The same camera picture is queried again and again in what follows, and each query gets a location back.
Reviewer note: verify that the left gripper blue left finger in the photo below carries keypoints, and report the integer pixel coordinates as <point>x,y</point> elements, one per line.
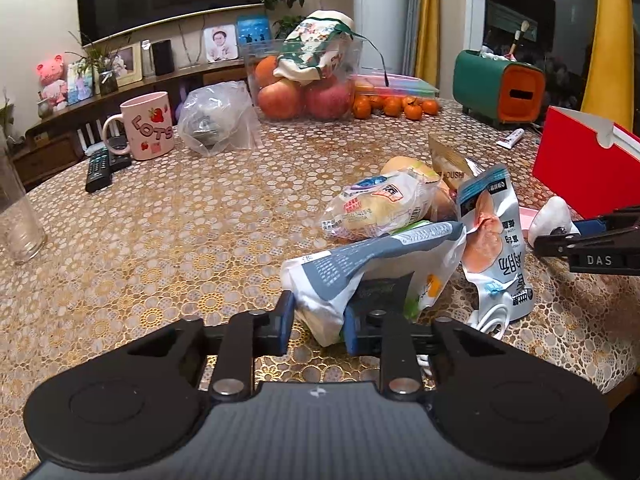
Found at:
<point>272,329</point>

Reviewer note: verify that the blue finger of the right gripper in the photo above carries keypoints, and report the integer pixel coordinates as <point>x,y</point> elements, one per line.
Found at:
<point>592,227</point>
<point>558,246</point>

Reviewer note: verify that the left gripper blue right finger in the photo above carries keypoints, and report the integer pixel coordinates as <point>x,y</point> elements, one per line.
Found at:
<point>362,331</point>

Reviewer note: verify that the white round object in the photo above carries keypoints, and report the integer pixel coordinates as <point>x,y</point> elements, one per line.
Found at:
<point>553,216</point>

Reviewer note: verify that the grey white snack pouch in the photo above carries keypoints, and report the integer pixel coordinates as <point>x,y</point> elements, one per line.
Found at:
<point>405,272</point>

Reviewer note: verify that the chicken foot snack packet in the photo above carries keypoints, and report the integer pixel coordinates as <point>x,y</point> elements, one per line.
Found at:
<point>494,255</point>

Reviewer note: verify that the red cardboard box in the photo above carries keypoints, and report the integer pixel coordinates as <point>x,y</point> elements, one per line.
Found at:
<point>589,161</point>

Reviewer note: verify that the small white tube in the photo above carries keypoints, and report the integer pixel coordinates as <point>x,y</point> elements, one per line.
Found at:
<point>511,139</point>

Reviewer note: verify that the yellow wrapped bun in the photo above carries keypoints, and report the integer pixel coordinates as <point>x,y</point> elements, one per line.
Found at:
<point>442,206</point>

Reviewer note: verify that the white wrapped bread packet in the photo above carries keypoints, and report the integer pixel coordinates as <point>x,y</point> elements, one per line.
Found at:
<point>376,206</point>

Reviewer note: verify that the silver foil snack packet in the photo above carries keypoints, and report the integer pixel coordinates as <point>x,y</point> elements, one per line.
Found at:
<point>451,165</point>

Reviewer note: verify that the yellow chair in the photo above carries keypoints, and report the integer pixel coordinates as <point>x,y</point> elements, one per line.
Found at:
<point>611,83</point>

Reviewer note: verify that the green orange tissue box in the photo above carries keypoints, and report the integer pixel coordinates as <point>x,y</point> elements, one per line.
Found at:
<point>504,91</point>

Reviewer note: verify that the mandarin orange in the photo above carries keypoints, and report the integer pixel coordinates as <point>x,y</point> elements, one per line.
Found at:
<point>393,106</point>
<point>361,107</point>
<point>376,102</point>
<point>430,107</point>
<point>413,112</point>

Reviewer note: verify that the red apple right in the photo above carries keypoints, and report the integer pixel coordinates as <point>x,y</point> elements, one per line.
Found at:
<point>329,99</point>

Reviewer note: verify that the red apple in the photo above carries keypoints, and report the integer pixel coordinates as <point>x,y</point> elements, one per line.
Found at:
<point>329,99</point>
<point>281,100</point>

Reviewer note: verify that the clear plastic bag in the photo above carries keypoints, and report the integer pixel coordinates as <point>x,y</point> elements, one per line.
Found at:
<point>220,117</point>

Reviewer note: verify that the red apple left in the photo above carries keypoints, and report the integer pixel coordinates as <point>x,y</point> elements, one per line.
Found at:
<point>281,100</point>

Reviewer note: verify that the pastel plastic case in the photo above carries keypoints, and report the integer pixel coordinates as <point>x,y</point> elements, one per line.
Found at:
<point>379,84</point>

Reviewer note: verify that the yellow curtain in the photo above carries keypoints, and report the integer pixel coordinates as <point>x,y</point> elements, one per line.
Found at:
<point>427,47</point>

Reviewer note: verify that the black remote control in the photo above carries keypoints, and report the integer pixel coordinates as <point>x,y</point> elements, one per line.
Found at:
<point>103,163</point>

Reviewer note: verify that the clear fruit container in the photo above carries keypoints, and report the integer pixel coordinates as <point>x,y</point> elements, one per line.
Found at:
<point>260,60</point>

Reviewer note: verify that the pink strawberry mug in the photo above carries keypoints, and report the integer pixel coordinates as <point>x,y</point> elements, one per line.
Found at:
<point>148,127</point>

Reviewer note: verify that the clear drinking glass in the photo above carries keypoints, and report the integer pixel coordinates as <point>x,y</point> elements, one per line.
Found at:
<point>22,235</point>

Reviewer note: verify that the green white cloth bag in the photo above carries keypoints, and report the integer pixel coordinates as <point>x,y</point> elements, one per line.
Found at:
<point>315,48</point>

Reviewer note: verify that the wooden sideboard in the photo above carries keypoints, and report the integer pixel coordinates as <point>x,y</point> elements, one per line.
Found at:
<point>58,142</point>

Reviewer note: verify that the white portrait photo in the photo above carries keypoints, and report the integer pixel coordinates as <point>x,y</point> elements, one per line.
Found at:
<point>220,43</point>

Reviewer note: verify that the blue card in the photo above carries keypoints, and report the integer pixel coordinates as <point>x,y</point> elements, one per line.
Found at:
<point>253,28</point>

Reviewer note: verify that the framed photo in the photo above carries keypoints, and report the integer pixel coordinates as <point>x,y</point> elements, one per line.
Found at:
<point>127,64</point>

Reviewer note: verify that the pink pig figurine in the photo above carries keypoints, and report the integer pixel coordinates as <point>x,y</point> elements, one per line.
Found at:
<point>52,79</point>

